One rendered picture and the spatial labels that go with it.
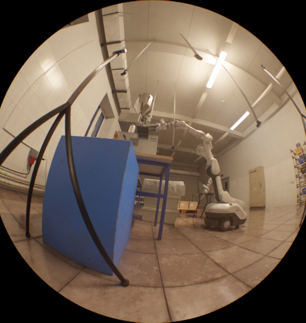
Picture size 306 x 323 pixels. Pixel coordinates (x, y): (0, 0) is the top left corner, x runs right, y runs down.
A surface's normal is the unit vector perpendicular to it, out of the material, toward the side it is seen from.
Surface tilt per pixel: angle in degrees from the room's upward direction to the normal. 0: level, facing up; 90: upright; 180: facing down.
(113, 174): 90
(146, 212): 96
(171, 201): 96
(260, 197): 90
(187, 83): 180
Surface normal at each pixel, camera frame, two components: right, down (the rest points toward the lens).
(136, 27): -0.13, 0.94
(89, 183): 0.05, -0.33
